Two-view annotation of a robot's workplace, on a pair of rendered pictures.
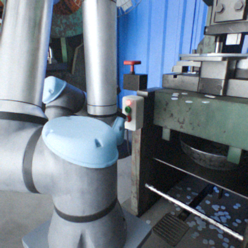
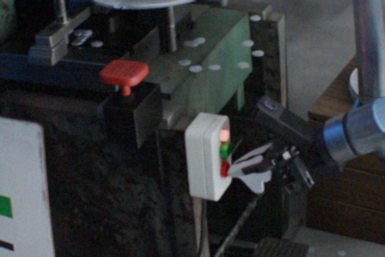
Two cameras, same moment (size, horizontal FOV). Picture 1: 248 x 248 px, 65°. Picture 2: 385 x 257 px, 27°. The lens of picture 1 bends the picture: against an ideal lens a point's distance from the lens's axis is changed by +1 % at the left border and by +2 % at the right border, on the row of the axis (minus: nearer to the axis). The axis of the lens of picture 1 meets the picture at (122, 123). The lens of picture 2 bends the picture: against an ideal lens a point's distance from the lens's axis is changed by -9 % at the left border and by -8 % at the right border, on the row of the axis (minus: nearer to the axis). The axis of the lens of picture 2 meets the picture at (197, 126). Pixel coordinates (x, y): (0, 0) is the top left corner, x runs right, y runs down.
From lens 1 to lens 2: 1.74 m
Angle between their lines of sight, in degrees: 95
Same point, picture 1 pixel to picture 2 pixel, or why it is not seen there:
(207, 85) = (181, 30)
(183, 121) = (205, 106)
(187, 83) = (147, 50)
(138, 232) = not seen: outside the picture
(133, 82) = (154, 110)
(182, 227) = (272, 242)
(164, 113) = not seen: hidden behind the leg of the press
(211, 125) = (225, 77)
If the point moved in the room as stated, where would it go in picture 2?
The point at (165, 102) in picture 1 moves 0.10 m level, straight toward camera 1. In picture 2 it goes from (184, 99) to (239, 93)
